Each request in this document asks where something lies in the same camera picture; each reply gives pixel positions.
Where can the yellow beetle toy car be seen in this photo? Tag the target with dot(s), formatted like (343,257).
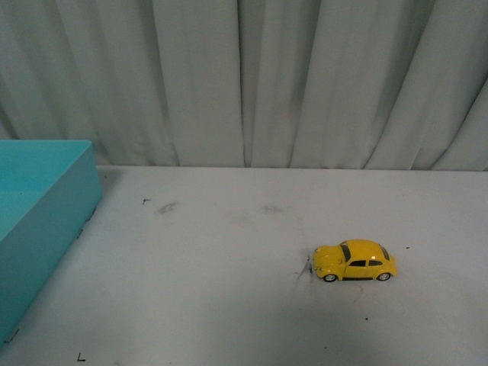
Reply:
(354,259)

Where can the grey-white curtain backdrop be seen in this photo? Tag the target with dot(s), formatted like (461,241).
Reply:
(274,84)

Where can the turquoise plastic storage bin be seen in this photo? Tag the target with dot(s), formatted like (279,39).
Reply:
(49,190)

